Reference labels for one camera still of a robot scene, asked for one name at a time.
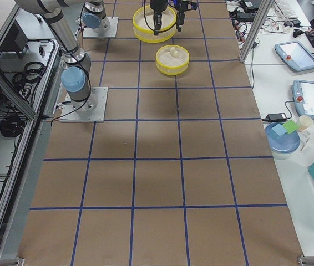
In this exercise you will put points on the aluminium frame post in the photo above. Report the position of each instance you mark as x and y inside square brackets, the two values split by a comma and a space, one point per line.
[258, 22]

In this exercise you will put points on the blue foam cube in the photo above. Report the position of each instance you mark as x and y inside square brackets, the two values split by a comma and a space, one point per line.
[277, 131]

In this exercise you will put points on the black power adapter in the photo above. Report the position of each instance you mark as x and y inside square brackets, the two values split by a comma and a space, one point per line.
[275, 117]

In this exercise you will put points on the upper blue teach pendant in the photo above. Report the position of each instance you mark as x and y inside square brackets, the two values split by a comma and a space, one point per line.
[295, 55]

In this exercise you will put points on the blue plate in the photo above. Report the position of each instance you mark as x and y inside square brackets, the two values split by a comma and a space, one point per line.
[285, 144]

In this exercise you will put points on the white steamed bun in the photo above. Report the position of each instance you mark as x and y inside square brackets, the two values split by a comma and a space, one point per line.
[174, 52]

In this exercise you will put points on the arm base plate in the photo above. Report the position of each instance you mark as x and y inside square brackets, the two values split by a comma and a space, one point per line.
[96, 28]
[93, 110]

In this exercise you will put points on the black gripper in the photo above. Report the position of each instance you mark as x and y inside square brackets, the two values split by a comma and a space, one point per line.
[157, 4]

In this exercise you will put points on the beige cup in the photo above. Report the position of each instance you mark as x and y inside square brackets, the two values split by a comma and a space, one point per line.
[304, 122]

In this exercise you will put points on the lower blue teach pendant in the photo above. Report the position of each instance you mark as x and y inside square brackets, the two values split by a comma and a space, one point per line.
[303, 95]

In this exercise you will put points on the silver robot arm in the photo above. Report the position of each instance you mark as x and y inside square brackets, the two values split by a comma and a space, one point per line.
[97, 9]
[51, 12]

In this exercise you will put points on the blue teach pendant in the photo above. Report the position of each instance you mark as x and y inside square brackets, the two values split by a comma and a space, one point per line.
[303, 95]
[295, 55]

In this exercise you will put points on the green foam cube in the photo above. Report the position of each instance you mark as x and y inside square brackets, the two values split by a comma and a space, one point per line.
[290, 126]

